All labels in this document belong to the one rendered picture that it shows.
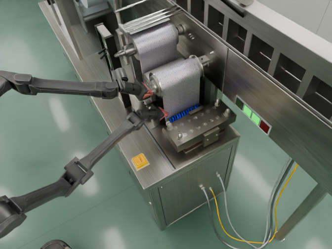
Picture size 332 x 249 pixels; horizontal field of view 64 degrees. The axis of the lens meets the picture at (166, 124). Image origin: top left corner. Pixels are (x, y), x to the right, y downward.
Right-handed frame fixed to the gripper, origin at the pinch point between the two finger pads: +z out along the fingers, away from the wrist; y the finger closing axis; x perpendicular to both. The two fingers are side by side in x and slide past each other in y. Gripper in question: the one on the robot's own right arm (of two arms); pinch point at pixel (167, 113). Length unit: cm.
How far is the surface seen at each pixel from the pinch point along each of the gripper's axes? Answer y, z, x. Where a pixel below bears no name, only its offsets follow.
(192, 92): 0.3, 11.0, 15.3
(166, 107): 0.2, -3.1, 4.3
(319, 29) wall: -82, 272, 57
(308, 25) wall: -98, 274, 54
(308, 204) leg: 75, 59, -9
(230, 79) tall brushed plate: 14.5, 16.0, 33.5
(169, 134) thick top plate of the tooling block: 10.5, -2.6, -6.1
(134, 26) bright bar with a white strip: -33, -17, 33
